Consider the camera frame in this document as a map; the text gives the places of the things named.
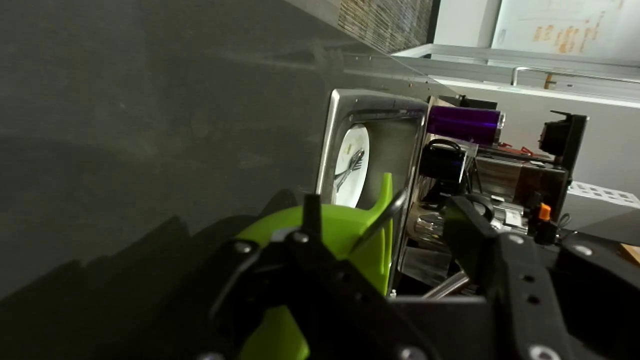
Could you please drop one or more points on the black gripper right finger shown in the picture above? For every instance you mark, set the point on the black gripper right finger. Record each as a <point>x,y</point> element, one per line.
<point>520,293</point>

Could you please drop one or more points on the shiny metal kettle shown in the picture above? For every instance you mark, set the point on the shiny metal kettle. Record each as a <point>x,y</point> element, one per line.
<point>430,226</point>

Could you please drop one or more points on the green plastic bowl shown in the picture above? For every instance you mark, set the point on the green plastic bowl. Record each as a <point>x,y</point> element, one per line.
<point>343,230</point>

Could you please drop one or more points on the white plate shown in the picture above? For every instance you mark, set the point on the white plate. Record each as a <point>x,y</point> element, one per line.
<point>350,167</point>

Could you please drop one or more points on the black mug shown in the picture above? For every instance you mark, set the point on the black mug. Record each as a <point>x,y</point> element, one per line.
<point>443,163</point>

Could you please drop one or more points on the purple steel tumbler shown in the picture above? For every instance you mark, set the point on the purple steel tumbler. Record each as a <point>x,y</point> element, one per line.
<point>462,123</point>

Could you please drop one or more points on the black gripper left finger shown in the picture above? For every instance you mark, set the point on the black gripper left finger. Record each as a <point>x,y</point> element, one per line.
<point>333,293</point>

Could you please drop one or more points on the stainless steel sink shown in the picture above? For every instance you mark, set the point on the stainless steel sink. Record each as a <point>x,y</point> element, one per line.
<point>393,146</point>

